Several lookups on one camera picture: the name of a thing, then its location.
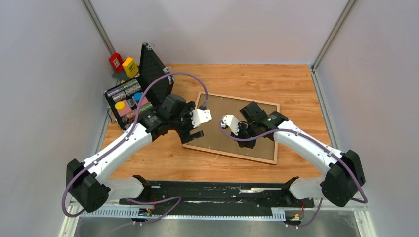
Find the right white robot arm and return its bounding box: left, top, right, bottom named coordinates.
left=235, top=102, right=368, bottom=207

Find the yellow round disc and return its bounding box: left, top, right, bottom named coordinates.
left=115, top=101, right=125, bottom=110

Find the blue round disc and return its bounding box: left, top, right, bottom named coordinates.
left=133, top=92, right=143, bottom=101

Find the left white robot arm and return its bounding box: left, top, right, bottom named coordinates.
left=65, top=94, right=212, bottom=213

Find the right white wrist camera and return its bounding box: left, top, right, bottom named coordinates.
left=220, top=115, right=240, bottom=135

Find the yellow toy house block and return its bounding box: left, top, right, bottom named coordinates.
left=122, top=57, right=139, bottom=78

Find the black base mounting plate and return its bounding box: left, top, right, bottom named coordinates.
left=135, top=180, right=314, bottom=217

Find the aluminium rail frame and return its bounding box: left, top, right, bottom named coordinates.
left=59, top=185, right=377, bottom=237

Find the black open toy case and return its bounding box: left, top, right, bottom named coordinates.
left=104, top=42, right=174, bottom=130

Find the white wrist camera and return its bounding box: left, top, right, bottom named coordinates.
left=191, top=109, right=212, bottom=128
left=220, top=115, right=240, bottom=135

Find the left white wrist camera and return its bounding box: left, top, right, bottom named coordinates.
left=191, top=109, right=212, bottom=128

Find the red toy house block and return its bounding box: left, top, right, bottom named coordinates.
left=108, top=52, right=123, bottom=73

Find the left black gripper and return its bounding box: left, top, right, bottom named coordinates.
left=169, top=101, right=203, bottom=143

